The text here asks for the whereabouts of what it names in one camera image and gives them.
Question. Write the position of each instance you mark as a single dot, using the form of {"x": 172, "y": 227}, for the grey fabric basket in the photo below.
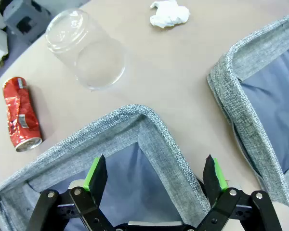
{"x": 154, "y": 134}
{"x": 240, "y": 108}

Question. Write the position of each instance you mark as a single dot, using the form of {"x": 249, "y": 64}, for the white tissue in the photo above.
{"x": 169, "y": 13}

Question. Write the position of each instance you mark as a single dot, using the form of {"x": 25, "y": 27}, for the crushed red soda can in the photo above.
{"x": 21, "y": 113}

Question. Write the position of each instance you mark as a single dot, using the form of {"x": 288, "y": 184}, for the clear plastic cup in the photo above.
{"x": 86, "y": 48}

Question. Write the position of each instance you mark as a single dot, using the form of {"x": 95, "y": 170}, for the grey plastic stool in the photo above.
{"x": 26, "y": 14}

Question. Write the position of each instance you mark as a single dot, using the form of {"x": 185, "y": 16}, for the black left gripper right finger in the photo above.
{"x": 212, "y": 178}

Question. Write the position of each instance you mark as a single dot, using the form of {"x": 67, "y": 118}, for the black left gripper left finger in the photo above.
{"x": 97, "y": 173}

